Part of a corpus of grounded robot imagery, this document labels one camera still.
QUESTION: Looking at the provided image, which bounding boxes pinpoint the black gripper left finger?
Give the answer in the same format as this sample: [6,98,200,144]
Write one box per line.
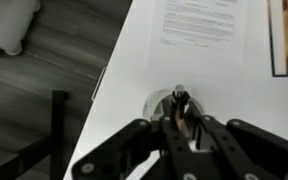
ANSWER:
[71,99,198,180]

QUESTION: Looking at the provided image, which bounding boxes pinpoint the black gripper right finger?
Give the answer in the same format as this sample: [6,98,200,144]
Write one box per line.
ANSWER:
[188,101,288,180]

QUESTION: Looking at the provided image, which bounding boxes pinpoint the black marker pen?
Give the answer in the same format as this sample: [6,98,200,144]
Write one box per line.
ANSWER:
[172,85,190,136]

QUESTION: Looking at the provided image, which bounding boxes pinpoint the white printed mug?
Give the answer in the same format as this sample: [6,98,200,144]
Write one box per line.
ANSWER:
[140,89,205,126]

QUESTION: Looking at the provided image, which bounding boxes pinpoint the printed white paper sheet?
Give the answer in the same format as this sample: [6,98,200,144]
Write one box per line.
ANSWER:
[147,0,248,78]

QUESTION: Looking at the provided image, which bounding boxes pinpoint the blue yellow book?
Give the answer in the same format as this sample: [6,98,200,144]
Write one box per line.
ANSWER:
[267,0,288,77]

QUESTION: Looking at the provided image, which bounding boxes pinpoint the black metal stand frame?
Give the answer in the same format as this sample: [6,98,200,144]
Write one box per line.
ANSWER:
[0,90,68,180]

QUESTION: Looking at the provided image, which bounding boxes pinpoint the silver drawer handle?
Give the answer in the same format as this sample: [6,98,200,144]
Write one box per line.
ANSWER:
[91,66,107,101]

